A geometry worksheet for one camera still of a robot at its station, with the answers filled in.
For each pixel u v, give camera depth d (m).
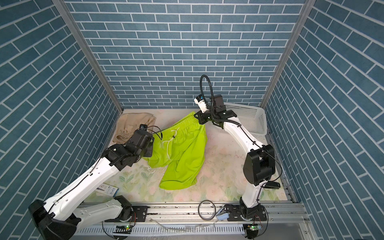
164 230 0.71
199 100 0.74
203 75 0.64
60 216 0.38
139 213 0.74
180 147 0.90
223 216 0.72
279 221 0.73
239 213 0.74
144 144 0.57
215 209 0.75
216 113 0.66
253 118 1.12
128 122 1.07
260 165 0.48
